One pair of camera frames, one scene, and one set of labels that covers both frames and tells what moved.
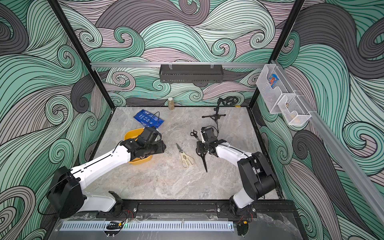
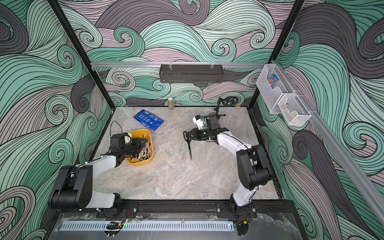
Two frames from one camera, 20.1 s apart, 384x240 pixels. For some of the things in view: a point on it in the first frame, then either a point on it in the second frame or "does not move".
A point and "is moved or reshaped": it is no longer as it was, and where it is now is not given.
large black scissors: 203,155 -> 188,141
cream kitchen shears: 186,160 is moved or reshaped
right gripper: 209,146 -> 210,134
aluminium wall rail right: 337,149 does not move
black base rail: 253,208 does not move
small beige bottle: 171,103 does not move
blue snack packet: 148,119 does not move
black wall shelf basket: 191,73 does not move
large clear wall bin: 273,83 does not move
